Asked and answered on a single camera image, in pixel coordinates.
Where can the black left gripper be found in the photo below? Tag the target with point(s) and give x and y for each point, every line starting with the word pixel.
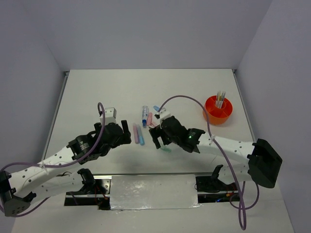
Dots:
pixel 125 138

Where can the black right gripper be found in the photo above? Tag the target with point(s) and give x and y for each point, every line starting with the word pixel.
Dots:
pixel 159 131

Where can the green correction tape dispenser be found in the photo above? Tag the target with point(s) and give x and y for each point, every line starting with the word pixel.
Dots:
pixel 166 149

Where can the pink correction tape dispenser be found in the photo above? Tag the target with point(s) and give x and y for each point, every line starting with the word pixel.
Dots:
pixel 149 119

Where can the yellow gel pen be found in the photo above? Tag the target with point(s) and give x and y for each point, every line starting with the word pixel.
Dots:
pixel 220 99

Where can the clear blue gel pen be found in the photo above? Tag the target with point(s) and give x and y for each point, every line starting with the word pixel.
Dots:
pixel 222 99

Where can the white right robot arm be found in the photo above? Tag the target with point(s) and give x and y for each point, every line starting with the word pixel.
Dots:
pixel 257 161

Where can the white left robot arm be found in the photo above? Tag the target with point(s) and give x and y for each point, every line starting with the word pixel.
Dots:
pixel 62 172

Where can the pink highlighter marker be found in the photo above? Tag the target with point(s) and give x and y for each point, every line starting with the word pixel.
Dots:
pixel 135 132

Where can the light blue highlighter marker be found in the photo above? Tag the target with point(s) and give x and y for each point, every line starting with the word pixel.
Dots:
pixel 140 136

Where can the clear blue spray bottle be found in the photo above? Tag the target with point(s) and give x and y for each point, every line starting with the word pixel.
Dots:
pixel 145 112

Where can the orange round pen holder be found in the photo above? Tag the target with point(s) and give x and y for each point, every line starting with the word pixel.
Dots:
pixel 218 116

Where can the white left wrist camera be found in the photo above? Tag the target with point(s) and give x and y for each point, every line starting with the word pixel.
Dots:
pixel 109 116

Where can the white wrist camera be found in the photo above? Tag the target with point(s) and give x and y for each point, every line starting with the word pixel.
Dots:
pixel 109 116
pixel 163 114

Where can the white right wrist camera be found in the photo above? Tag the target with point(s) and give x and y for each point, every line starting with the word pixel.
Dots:
pixel 163 114

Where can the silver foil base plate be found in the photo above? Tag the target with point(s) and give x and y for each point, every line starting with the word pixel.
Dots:
pixel 153 192

